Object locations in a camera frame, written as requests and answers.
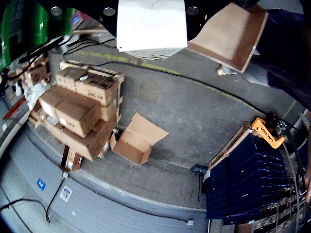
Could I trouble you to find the person's right forearm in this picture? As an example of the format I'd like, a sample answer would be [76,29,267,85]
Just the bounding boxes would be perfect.
[304,166,311,205]

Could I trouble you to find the black floor stand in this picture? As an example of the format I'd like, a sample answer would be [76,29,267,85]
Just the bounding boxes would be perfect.
[189,163,209,202]

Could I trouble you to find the black floor cable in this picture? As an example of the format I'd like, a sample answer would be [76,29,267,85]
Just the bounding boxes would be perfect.
[60,55,268,115]

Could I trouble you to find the wooden pallet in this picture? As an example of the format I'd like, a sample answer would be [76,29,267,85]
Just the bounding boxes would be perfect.
[207,122,254,171]

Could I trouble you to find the yellow pallet jack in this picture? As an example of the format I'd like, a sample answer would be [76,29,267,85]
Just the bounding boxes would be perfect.
[251,111,287,149]

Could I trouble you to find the white label sticker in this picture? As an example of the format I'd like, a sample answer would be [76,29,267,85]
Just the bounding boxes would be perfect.
[59,185,73,203]

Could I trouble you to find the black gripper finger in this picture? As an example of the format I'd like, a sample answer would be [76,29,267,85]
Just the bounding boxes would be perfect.
[186,0,234,42]
[46,0,119,39]

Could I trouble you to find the large brown cardboard carton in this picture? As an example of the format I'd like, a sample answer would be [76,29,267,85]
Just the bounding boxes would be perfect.
[35,106,118,163]

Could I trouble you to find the open empty cardboard carton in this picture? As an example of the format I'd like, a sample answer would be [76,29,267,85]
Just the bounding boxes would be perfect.
[109,111,171,166]

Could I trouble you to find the thin black wall cable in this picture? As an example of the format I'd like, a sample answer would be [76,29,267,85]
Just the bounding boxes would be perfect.
[0,177,67,224]

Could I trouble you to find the open brown cardboard box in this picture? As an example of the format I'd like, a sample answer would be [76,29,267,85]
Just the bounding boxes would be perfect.
[188,1,270,74]

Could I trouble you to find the white carton with cow spots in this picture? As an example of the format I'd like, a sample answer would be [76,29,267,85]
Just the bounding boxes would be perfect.
[116,0,189,60]

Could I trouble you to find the stacked blue plastic bins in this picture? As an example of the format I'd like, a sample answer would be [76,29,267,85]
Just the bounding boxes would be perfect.
[205,135,307,221]

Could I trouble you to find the cardboard carton black print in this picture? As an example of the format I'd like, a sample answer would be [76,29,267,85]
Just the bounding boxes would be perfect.
[74,72,125,108]

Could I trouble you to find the small carton red print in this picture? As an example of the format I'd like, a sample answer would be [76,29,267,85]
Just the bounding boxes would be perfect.
[59,145,84,172]

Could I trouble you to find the crumpled clear plastic wrap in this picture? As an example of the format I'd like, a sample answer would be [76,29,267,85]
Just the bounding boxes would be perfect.
[23,82,47,110]

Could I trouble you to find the small plain cardboard carton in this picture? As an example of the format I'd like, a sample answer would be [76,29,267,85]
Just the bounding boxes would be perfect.
[55,67,88,93]

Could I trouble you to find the blue square sticker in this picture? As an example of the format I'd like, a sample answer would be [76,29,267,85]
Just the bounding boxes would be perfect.
[35,177,47,192]

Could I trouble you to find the green metal machine cabinet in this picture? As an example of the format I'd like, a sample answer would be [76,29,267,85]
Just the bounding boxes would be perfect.
[0,1,74,69]

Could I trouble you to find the person in purple shirt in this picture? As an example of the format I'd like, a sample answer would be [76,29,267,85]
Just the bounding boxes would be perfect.
[254,8,311,110]

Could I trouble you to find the long carton white labels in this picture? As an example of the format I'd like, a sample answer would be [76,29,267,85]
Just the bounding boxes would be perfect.
[38,84,102,138]

